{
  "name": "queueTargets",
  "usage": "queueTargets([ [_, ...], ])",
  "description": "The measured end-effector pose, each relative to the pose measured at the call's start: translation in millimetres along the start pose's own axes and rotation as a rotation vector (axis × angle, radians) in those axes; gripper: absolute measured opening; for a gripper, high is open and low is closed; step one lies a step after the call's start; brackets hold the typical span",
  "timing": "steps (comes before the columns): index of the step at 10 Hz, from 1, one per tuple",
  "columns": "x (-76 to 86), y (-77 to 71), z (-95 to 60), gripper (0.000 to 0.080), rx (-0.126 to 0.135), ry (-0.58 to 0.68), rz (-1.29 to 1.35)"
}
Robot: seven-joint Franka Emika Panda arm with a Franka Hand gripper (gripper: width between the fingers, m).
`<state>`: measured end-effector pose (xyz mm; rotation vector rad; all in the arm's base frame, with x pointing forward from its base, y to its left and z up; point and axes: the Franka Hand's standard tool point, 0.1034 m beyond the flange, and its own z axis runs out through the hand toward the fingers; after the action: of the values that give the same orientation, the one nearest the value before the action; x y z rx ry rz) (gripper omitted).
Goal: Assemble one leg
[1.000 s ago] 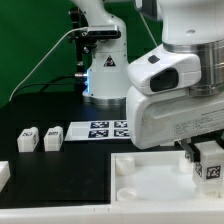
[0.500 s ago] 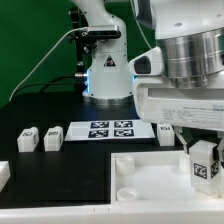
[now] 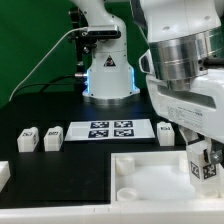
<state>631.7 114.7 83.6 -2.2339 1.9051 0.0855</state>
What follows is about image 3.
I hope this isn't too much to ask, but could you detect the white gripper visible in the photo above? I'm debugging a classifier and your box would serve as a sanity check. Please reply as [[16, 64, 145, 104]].
[[146, 71, 224, 165]]

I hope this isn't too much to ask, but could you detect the white square tabletop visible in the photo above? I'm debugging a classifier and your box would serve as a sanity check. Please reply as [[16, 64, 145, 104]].
[[111, 151, 224, 202]]

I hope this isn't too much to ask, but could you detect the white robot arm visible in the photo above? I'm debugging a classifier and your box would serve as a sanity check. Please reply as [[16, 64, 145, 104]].
[[71, 0, 224, 163]]

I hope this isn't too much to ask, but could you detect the white fiducial tag plate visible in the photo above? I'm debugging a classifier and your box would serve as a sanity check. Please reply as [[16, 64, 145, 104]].
[[65, 119, 155, 141]]

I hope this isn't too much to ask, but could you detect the grey camera bar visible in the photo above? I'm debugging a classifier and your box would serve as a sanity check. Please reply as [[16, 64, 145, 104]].
[[87, 25, 121, 39]]

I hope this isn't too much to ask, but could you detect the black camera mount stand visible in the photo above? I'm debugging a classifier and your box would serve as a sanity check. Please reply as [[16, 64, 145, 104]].
[[68, 7, 95, 86]]

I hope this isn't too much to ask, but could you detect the black cable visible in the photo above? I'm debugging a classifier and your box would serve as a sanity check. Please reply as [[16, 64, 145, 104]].
[[15, 75, 88, 98]]

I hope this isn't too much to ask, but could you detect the white cable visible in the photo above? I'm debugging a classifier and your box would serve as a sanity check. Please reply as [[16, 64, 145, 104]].
[[8, 27, 88, 102]]

